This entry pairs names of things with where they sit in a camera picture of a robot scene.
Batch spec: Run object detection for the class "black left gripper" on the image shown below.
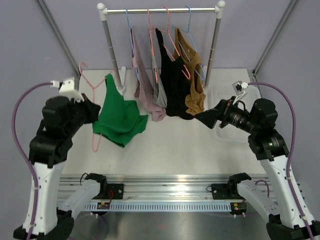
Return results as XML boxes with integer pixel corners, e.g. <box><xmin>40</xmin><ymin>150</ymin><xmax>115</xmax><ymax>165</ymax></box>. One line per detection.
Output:
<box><xmin>65</xmin><ymin>92</ymin><xmax>102</xmax><ymax>136</ymax></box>

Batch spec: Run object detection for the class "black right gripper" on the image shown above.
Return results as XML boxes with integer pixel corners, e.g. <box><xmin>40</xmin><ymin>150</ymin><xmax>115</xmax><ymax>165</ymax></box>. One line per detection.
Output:
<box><xmin>194</xmin><ymin>96</ymin><xmax>258</xmax><ymax>134</ymax></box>

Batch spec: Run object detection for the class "pink wire hanger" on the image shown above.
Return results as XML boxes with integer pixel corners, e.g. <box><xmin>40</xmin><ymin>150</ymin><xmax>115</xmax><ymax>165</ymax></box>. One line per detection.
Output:
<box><xmin>78</xmin><ymin>61</ymin><xmax>105</xmax><ymax>153</ymax></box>

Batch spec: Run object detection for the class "green tank top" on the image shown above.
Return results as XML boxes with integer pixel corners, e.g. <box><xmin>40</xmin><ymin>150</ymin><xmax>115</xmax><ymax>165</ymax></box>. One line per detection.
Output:
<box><xmin>92</xmin><ymin>74</ymin><xmax>149</xmax><ymax>148</ymax></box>

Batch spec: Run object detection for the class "mauve pink tank top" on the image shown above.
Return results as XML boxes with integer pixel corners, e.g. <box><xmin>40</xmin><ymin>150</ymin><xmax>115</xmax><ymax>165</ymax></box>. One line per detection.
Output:
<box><xmin>132</xmin><ymin>28</ymin><xmax>167</xmax><ymax>122</ymax></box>

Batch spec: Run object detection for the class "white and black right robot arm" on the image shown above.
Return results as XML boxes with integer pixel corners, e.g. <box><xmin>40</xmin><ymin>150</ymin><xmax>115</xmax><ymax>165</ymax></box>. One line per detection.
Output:
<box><xmin>195</xmin><ymin>96</ymin><xmax>320</xmax><ymax>240</ymax></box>

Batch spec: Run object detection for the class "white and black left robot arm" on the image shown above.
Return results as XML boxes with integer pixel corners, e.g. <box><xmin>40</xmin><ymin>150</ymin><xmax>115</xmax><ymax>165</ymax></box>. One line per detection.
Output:
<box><xmin>13</xmin><ymin>93</ymin><xmax>108</xmax><ymax>240</ymax></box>

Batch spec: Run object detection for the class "brown tank top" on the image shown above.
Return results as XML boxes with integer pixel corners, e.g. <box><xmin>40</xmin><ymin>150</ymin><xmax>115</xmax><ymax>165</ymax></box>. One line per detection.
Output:
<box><xmin>173</xmin><ymin>27</ymin><xmax>206</xmax><ymax>116</ymax></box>

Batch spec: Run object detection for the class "black tank top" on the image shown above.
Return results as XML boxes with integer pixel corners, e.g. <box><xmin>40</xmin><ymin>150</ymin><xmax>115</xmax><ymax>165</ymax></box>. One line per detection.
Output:
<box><xmin>155</xmin><ymin>28</ymin><xmax>194</xmax><ymax>120</ymax></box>

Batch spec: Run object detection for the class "grey tank top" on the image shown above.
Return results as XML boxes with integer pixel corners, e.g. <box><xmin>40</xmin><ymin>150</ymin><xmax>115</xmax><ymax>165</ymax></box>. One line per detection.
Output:
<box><xmin>151</xmin><ymin>56</ymin><xmax>167</xmax><ymax>108</ymax></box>

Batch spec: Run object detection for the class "pink hanger with grey top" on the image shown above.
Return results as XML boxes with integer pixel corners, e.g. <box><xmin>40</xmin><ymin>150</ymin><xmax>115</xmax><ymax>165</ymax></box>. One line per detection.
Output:
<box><xmin>147</xmin><ymin>8</ymin><xmax>158</xmax><ymax>84</ymax></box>

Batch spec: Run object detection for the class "blue hanger with mauve top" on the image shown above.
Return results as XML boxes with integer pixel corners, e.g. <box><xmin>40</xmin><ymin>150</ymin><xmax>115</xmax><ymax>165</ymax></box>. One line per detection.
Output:
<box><xmin>125</xmin><ymin>8</ymin><xmax>140</xmax><ymax>82</ymax></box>

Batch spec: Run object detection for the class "white plastic basket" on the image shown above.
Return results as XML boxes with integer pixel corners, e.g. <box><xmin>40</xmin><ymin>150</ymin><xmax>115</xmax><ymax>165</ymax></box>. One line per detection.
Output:
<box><xmin>209</xmin><ymin>82</ymin><xmax>262</xmax><ymax>144</ymax></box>

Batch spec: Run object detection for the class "white and metal clothes rack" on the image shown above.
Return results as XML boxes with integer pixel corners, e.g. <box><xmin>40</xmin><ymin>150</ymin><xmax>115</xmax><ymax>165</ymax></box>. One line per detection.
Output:
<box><xmin>96</xmin><ymin>0</ymin><xmax>226</xmax><ymax>95</ymax></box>

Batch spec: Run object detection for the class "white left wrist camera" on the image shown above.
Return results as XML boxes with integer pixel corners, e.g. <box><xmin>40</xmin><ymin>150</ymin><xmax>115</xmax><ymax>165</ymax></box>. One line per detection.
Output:
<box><xmin>50</xmin><ymin>77</ymin><xmax>85</xmax><ymax>102</ymax></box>

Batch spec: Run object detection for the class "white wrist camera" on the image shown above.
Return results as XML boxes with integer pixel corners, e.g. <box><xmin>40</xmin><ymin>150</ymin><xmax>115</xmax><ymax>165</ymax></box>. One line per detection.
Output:
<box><xmin>232</xmin><ymin>81</ymin><xmax>249</xmax><ymax>102</ymax></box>
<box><xmin>50</xmin><ymin>77</ymin><xmax>85</xmax><ymax>102</ymax></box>

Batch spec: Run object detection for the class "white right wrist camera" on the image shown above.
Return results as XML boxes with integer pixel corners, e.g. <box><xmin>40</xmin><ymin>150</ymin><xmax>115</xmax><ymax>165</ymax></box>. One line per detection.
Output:
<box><xmin>232</xmin><ymin>81</ymin><xmax>249</xmax><ymax>102</ymax></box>

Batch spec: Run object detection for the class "aluminium mounting rail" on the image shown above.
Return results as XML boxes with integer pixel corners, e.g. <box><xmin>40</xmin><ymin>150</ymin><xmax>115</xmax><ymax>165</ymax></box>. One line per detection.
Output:
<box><xmin>57</xmin><ymin>174</ymin><xmax>277</xmax><ymax>202</ymax></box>

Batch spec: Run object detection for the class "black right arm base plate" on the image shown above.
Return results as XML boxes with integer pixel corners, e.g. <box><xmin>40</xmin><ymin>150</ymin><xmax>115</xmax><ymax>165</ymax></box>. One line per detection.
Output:
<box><xmin>205</xmin><ymin>183</ymin><xmax>233</xmax><ymax>200</ymax></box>

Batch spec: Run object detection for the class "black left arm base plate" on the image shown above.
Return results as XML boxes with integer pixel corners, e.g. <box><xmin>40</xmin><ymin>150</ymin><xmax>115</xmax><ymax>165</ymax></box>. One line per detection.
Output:
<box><xmin>98</xmin><ymin>183</ymin><xmax>125</xmax><ymax>200</ymax></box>

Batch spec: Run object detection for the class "left aluminium frame post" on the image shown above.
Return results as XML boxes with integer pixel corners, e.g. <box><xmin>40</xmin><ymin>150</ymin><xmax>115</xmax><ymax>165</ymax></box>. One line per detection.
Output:
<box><xmin>35</xmin><ymin>0</ymin><xmax>81</xmax><ymax>78</ymax></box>

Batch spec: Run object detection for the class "aluminium frame post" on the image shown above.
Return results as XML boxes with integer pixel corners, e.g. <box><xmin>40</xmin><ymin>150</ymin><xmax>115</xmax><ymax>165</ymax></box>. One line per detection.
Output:
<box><xmin>252</xmin><ymin>0</ymin><xmax>300</xmax><ymax>78</ymax></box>
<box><xmin>35</xmin><ymin>0</ymin><xmax>81</xmax><ymax>78</ymax></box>

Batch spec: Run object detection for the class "white slotted cable duct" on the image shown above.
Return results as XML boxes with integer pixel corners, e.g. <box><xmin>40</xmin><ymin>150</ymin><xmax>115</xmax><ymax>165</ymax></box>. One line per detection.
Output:
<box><xmin>83</xmin><ymin>202</ymin><xmax>231</xmax><ymax>212</ymax></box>

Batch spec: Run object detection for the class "right aluminium frame post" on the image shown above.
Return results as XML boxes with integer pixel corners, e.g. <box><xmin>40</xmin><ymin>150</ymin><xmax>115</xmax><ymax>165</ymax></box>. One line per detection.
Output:
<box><xmin>252</xmin><ymin>0</ymin><xmax>300</xmax><ymax>78</ymax></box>

